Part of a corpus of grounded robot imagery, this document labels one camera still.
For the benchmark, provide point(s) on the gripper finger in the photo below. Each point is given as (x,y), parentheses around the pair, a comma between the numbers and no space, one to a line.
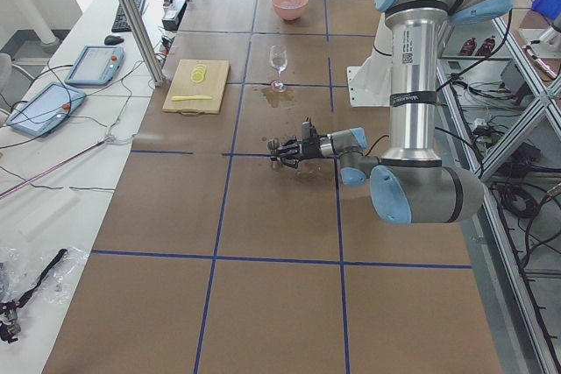
(291,161)
(290,146)

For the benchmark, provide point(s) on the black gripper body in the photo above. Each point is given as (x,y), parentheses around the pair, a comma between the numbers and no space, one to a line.
(308,151)

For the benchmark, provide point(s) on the steel double jigger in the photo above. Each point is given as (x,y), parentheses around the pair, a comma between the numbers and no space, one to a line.
(273,146)

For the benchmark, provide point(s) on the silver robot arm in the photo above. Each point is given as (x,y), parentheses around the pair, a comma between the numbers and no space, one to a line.
(408,183)

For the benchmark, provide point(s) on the clear ice cubes pile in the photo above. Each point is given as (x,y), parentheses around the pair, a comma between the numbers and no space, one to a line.
(290,4)

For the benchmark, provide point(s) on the clear wine glass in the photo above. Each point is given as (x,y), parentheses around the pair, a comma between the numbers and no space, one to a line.
(278,58)

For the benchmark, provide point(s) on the pink bowl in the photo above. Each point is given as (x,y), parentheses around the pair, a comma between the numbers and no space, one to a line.
(289,10)

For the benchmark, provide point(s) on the yellow plastic knife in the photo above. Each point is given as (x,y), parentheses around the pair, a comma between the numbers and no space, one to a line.
(182,98)

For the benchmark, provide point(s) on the bamboo cutting board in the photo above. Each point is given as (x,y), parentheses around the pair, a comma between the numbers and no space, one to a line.
(214,82)

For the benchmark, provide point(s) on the black computer mouse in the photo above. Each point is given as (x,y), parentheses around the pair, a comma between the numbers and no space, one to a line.
(113,40)

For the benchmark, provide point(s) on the teach pendant far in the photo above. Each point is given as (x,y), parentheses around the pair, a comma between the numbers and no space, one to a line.
(96,66)

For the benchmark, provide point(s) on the teach pendant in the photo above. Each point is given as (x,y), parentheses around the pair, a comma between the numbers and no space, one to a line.
(48,109)
(96,66)

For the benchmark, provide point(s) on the teach pendant near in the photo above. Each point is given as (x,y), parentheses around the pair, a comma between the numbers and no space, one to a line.
(48,109)

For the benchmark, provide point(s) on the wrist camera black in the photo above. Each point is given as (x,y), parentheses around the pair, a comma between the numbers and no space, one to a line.
(309,134)

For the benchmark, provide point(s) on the aluminium frame post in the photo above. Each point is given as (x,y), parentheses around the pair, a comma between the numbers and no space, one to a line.
(143,42)

